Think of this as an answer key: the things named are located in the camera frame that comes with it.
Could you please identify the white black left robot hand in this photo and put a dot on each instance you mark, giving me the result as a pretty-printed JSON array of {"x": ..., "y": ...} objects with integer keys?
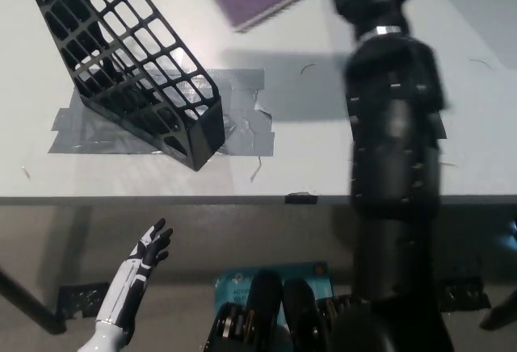
[{"x": 133, "y": 279}]

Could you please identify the black plastic lattice file shelf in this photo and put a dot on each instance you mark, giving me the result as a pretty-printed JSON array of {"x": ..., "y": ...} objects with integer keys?
[{"x": 202, "y": 142}]

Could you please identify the black floor tape patch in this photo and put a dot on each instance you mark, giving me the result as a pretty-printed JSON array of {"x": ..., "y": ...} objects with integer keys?
[
  {"x": 468, "y": 293},
  {"x": 78, "y": 299}
]

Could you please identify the teal cardboard box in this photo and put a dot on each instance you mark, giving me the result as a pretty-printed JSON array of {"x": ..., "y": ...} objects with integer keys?
[{"x": 236, "y": 285}]

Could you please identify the black tape square patch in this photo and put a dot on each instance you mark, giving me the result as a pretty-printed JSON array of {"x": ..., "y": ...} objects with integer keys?
[{"x": 442, "y": 130}]

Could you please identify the small black tape strip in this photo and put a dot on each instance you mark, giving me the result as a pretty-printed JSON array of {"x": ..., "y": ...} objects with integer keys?
[{"x": 301, "y": 198}]

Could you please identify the grey duct tape patch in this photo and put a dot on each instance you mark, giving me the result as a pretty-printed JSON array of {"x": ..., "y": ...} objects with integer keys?
[{"x": 246, "y": 134}]

